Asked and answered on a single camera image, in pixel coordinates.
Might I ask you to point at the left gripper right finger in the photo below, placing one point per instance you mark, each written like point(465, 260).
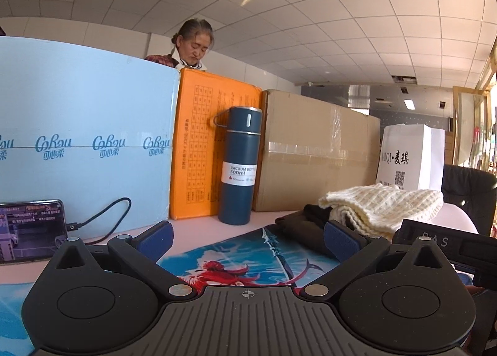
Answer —
point(357, 254)

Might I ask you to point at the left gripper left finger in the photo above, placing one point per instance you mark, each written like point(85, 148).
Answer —
point(137, 257)

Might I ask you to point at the cream knit sweater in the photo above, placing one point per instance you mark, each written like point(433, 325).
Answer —
point(379, 210)

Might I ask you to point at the black office chair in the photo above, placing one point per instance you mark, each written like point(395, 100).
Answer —
point(473, 191)

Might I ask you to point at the colourful anime desk mat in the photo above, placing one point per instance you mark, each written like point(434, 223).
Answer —
point(268, 256)

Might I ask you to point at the white paper shopping bag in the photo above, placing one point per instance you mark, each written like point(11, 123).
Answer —
point(412, 157)

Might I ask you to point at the brown cardboard box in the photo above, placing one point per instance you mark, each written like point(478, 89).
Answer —
point(309, 148)

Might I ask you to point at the smartphone playing video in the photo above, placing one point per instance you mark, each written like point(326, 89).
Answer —
point(32, 230)

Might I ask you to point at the large light blue box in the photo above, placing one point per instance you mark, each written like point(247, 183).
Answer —
point(91, 128)

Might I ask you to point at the dark blue vacuum bottle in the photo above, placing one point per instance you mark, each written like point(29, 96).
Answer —
point(240, 162)

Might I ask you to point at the orange cardboard box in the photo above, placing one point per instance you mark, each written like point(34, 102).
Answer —
point(199, 139)

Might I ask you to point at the woman behind boxes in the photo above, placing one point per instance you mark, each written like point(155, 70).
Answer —
point(190, 45)

